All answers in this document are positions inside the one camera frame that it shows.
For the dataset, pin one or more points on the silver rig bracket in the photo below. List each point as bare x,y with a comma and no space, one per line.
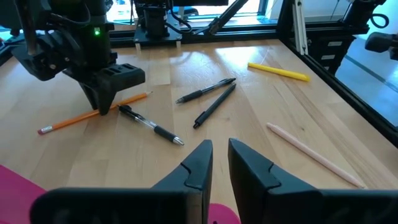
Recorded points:
300,28

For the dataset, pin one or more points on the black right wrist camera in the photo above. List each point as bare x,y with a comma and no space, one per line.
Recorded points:
40,59

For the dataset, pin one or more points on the pink plastic pencil box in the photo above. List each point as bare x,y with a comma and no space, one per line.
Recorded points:
15,199

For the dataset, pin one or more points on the pale pink pen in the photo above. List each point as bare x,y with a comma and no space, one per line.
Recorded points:
311,152

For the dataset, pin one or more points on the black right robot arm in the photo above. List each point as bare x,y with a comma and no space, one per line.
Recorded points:
90,9

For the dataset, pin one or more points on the yellow pen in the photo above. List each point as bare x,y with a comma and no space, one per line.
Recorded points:
280,71

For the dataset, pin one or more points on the black drawer cabinet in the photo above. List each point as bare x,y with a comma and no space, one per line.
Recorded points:
331,53

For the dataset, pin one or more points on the black rubber grip pen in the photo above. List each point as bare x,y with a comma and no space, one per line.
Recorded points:
199,93

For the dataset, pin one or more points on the orange wooden pencil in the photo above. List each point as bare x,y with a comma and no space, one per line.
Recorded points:
68,119

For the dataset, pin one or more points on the matte black clip pen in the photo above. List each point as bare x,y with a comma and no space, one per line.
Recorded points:
214,105

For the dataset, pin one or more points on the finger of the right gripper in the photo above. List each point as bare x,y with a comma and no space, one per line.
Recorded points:
118,77
88,93

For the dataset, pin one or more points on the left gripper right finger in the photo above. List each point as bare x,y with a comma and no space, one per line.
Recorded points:
295,207

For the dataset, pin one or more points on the clear black click pen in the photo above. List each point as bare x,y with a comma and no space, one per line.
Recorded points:
161,132

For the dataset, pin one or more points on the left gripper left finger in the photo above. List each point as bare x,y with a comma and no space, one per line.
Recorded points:
124,207

